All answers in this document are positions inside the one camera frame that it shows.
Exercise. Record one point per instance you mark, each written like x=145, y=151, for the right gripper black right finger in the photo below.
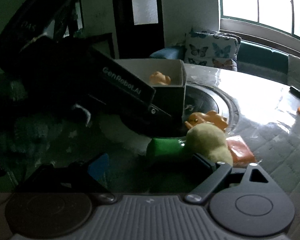
x=214, y=179

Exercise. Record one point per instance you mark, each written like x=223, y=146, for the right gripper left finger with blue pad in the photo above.
x=99, y=168

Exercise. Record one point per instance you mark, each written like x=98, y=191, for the yellow plush duck toy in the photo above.
x=209, y=141

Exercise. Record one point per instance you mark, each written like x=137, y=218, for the orange triceratops toy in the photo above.
x=211, y=117

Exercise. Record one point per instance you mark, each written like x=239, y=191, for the green block toy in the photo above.
x=163, y=147

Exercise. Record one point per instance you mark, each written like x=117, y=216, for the orange rubber pig toy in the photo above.
x=159, y=78

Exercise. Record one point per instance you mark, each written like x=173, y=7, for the dark cardboard box white inside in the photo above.
x=168, y=99

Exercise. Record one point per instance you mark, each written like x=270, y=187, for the dark door with glass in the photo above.
x=139, y=27

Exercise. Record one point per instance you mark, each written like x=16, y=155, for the teal sofa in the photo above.
x=261, y=61

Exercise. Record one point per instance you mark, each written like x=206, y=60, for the butterfly print cushion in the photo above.
x=212, y=49

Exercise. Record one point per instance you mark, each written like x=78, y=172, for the grey folded blanket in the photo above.
x=293, y=76

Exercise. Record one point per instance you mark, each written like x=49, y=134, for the window with green frame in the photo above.
x=265, y=2

